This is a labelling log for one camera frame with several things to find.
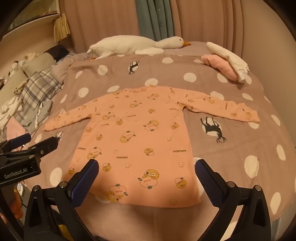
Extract pink curtain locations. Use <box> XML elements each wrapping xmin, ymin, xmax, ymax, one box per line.
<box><xmin>63</xmin><ymin>0</ymin><xmax>263</xmax><ymax>56</ymax></box>

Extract grey plaid cloth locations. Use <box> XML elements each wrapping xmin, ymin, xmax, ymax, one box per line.
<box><xmin>14</xmin><ymin>67</ymin><xmax>63</xmax><ymax>128</ymax></box>

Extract orange cartoon print shirt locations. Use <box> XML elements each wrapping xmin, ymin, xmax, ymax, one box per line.
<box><xmin>44</xmin><ymin>86</ymin><xmax>261</xmax><ymax>208</ymax></box>

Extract white goose plush toy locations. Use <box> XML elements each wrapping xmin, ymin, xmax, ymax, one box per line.
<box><xmin>87</xmin><ymin>35</ymin><xmax>192</xmax><ymax>60</ymax></box>

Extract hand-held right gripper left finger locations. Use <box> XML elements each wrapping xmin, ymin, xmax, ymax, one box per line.
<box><xmin>23</xmin><ymin>159</ymin><xmax>100</xmax><ymax>241</ymax></box>

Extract brown polka-dot blanket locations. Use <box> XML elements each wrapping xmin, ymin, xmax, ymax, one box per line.
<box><xmin>23</xmin><ymin>41</ymin><xmax>296</xmax><ymax>223</ymax></box>

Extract white printed cloth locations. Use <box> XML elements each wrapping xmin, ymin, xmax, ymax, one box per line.
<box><xmin>0</xmin><ymin>95</ymin><xmax>24</xmax><ymax>135</ymax></box>

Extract white folded cloth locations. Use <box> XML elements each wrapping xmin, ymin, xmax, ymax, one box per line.
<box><xmin>206</xmin><ymin>42</ymin><xmax>250</xmax><ymax>83</ymax></box>

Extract straw tassel bundle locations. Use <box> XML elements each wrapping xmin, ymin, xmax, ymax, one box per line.
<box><xmin>54</xmin><ymin>13</ymin><xmax>71</xmax><ymax>43</ymax></box>

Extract pink folded cloth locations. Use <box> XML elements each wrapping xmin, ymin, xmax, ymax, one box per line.
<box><xmin>201</xmin><ymin>54</ymin><xmax>238</xmax><ymax>81</ymax></box>

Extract grey bolster pillow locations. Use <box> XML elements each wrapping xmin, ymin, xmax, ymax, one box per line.
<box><xmin>0</xmin><ymin>52</ymin><xmax>58</xmax><ymax>93</ymax></box>

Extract teal curtain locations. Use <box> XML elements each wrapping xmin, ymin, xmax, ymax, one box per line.
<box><xmin>135</xmin><ymin>0</ymin><xmax>179</xmax><ymax>42</ymax></box>

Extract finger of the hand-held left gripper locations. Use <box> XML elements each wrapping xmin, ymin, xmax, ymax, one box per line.
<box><xmin>27</xmin><ymin>136</ymin><xmax>59</xmax><ymax>160</ymax></box>
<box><xmin>0</xmin><ymin>133</ymin><xmax>32</xmax><ymax>151</ymax></box>

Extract white shelf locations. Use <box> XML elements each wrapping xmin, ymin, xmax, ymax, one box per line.
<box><xmin>0</xmin><ymin>0</ymin><xmax>61</xmax><ymax>43</ymax></box>

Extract dark cloth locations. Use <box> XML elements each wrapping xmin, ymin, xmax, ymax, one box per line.
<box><xmin>48</xmin><ymin>44</ymin><xmax>75</xmax><ymax>62</ymax></box>

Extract small stuffed toys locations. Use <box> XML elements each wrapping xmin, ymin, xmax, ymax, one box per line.
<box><xmin>9</xmin><ymin>52</ymin><xmax>40</xmax><ymax>71</ymax></box>

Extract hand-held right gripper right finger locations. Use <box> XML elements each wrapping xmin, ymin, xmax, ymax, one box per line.
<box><xmin>194</xmin><ymin>159</ymin><xmax>272</xmax><ymax>241</ymax></box>

